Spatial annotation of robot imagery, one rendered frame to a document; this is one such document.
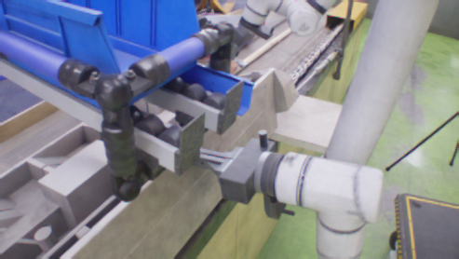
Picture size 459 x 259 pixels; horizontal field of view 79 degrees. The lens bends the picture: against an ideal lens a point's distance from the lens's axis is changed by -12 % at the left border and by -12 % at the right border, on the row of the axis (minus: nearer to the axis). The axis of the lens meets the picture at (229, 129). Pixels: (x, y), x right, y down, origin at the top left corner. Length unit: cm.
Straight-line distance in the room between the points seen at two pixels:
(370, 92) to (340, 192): 17
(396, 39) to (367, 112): 13
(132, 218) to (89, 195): 13
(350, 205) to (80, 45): 42
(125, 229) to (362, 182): 38
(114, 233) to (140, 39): 31
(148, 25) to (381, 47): 36
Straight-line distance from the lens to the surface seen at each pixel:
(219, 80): 47
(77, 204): 64
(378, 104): 56
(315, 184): 49
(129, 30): 54
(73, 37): 39
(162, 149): 37
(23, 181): 82
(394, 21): 51
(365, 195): 48
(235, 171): 53
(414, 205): 168
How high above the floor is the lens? 138
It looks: 34 degrees down
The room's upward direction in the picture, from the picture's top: 1 degrees clockwise
